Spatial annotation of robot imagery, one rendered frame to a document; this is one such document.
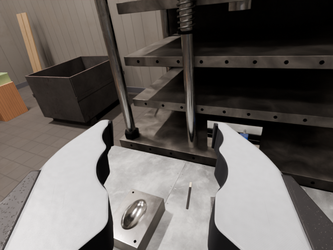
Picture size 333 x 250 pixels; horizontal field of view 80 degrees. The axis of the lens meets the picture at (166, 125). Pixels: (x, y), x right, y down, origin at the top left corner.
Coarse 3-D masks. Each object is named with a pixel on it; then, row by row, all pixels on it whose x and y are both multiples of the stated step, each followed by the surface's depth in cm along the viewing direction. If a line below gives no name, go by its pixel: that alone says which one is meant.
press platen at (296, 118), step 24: (168, 72) 160; (216, 72) 147; (240, 72) 141; (264, 72) 136; (288, 72) 131; (312, 72) 127; (144, 96) 123; (168, 96) 119; (216, 96) 112; (240, 96) 109; (264, 96) 106; (288, 96) 103; (312, 96) 100; (264, 120) 95; (288, 120) 90; (312, 120) 86
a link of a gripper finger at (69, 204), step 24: (72, 144) 9; (96, 144) 9; (48, 168) 8; (72, 168) 8; (96, 168) 8; (48, 192) 7; (72, 192) 7; (96, 192) 7; (24, 216) 6; (48, 216) 6; (72, 216) 6; (96, 216) 6; (24, 240) 5; (48, 240) 5; (72, 240) 5; (96, 240) 6
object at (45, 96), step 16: (64, 64) 353; (80, 64) 384; (96, 64) 379; (32, 80) 293; (48, 80) 280; (64, 80) 267; (80, 80) 278; (96, 80) 306; (112, 80) 340; (48, 96) 298; (64, 96) 284; (80, 96) 281; (96, 96) 310; (112, 96) 346; (48, 112) 319; (64, 112) 303; (80, 112) 289; (96, 112) 314
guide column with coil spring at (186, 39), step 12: (180, 0) 79; (180, 12) 82; (180, 24) 85; (192, 36) 86; (192, 48) 88; (192, 60) 91; (192, 72) 94; (192, 84) 97; (192, 96) 100; (192, 108) 103; (192, 120) 107; (192, 132) 111; (192, 144) 115
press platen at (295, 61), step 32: (224, 32) 143; (256, 32) 129; (288, 32) 117; (320, 32) 108; (128, 64) 110; (160, 64) 102; (224, 64) 89; (256, 64) 84; (288, 64) 79; (320, 64) 75
